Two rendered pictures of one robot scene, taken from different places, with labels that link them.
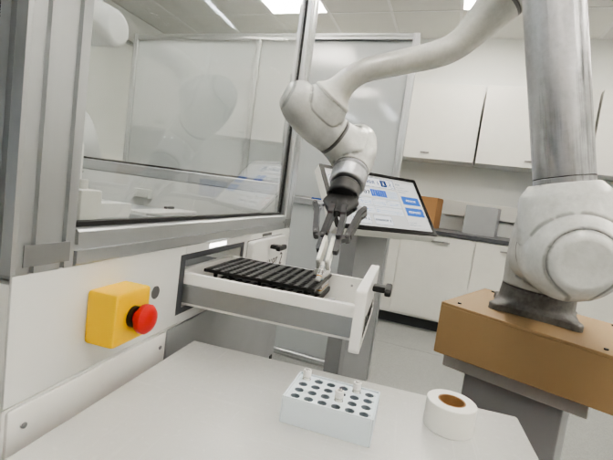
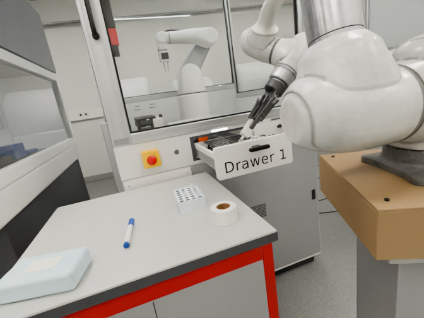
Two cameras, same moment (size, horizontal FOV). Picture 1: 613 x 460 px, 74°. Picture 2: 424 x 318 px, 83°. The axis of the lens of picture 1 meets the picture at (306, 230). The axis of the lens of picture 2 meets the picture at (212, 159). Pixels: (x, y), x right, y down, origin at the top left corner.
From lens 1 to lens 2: 80 cm
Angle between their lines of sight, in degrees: 60
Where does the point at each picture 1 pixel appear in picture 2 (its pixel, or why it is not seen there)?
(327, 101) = (253, 36)
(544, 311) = (395, 163)
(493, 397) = not seen: hidden behind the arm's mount
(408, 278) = not seen: outside the picture
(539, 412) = not seen: hidden behind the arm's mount
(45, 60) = (105, 91)
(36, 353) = (127, 168)
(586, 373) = (363, 218)
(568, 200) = (300, 67)
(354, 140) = (280, 51)
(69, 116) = (116, 103)
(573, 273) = (288, 130)
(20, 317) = (118, 158)
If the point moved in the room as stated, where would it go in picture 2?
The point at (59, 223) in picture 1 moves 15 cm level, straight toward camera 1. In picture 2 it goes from (123, 133) to (91, 141)
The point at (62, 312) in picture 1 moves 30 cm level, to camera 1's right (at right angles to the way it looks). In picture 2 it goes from (132, 158) to (155, 170)
